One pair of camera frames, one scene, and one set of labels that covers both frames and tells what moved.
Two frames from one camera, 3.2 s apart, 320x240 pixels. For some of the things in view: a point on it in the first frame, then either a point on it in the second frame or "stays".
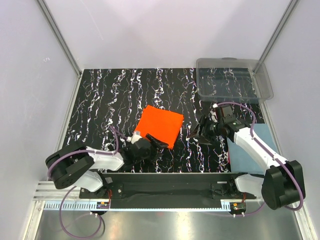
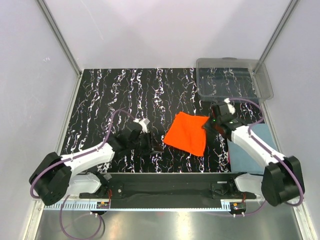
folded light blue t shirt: [242, 161] stays
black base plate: [167, 186] stays
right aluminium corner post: [292, 5] stays
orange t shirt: [163, 125] to [186, 133]
